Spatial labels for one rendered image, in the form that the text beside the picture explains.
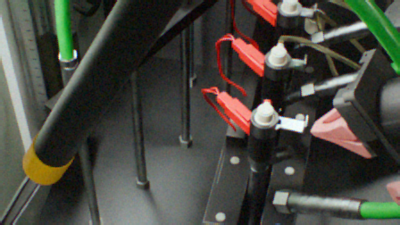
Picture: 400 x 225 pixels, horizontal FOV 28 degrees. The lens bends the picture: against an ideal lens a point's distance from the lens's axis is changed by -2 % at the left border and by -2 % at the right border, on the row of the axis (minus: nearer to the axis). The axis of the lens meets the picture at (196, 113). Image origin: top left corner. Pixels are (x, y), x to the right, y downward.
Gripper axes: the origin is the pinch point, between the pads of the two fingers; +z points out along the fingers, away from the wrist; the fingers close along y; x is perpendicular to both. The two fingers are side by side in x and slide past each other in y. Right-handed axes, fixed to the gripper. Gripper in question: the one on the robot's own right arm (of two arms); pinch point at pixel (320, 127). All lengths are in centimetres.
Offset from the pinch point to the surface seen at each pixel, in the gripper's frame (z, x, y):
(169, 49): 41.1, -24.2, 2.3
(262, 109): 3.3, 1.4, 4.7
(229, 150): 17.6, -2.9, -2.5
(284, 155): 5.6, 1.2, -1.6
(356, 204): -9.1, 10.6, -0.6
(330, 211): -6.4, 11.0, -0.7
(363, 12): -21.4, 10.7, 16.1
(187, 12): 15.8, -9.9, 12.5
